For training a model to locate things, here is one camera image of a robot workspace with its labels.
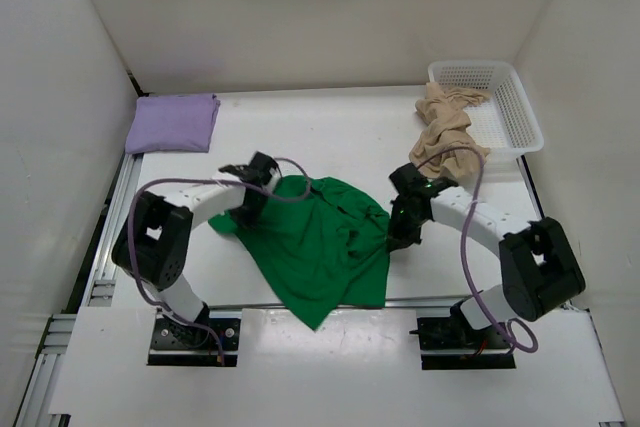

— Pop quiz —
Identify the aluminium left frame rail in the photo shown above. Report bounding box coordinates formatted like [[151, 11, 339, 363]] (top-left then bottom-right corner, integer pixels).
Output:
[[14, 91, 156, 427]]

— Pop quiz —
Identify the green t shirt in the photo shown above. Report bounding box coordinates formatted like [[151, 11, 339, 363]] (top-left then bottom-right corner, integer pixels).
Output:
[[209, 175, 390, 330]]

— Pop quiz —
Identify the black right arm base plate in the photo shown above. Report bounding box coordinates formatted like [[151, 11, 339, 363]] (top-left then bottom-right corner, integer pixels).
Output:
[[409, 316, 516, 371]]

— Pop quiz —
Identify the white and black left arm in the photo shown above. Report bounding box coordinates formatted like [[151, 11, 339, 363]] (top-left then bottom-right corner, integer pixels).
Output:
[[111, 152, 281, 349]]

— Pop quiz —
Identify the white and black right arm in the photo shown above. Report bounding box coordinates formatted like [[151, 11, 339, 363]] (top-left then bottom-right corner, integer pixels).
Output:
[[387, 163, 586, 353]]

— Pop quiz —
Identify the beige t shirt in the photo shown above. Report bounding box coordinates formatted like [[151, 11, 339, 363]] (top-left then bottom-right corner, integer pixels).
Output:
[[409, 82, 490, 181]]

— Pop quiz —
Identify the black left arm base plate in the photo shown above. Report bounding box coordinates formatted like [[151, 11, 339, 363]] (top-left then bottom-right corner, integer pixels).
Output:
[[147, 310, 242, 368]]

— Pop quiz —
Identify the white plastic basket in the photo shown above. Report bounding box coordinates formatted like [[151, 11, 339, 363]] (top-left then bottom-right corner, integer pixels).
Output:
[[428, 60, 544, 164]]

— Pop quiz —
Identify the purple t shirt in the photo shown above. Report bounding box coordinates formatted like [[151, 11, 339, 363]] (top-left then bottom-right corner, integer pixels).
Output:
[[125, 93, 220, 155]]

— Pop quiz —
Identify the aluminium table edge rail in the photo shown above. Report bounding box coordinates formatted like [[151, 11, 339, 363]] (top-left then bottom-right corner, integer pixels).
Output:
[[85, 290, 462, 311]]

